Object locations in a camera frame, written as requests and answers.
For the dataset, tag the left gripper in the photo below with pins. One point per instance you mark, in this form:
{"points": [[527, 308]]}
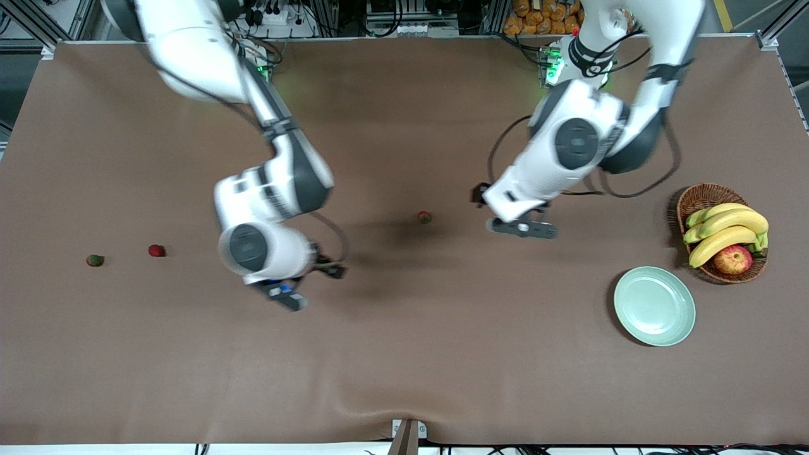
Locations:
{"points": [[478, 194]]}

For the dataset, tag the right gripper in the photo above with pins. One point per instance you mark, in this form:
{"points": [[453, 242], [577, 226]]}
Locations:
{"points": [[327, 265]]}

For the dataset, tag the red strawberry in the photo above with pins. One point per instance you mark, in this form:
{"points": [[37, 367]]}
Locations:
{"points": [[156, 251], [95, 260], [424, 217]]}

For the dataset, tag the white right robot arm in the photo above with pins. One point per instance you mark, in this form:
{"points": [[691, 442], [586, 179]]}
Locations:
{"points": [[189, 50]]}

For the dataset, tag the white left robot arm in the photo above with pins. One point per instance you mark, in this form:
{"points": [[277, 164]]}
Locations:
{"points": [[657, 38]]}

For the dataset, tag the pale green round plate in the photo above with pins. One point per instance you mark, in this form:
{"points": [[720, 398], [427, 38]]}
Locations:
{"points": [[654, 309]]}

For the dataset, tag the brown table mat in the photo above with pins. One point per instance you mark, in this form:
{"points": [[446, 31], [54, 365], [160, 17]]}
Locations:
{"points": [[379, 354]]}

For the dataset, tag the orange bread rolls pile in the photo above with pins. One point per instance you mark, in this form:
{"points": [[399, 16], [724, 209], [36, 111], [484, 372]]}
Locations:
{"points": [[537, 19]]}

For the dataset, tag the brown wicker basket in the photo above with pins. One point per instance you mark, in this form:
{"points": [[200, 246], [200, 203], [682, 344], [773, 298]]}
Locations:
{"points": [[705, 196]]}

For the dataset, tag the white terminal block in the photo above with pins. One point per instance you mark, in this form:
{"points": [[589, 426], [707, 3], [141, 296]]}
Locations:
{"points": [[411, 29]]}

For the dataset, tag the yellow banana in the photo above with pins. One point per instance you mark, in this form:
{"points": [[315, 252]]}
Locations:
{"points": [[714, 210], [720, 241], [739, 219]]}

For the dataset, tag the red yellow apple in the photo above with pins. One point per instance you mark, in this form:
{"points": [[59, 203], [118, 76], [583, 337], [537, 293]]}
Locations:
{"points": [[733, 260]]}

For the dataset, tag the white power strip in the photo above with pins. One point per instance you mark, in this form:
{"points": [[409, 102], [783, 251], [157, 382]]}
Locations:
{"points": [[287, 18]]}

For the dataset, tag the aluminium frame strut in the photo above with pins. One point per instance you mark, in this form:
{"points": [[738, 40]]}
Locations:
{"points": [[30, 22], [768, 39]]}

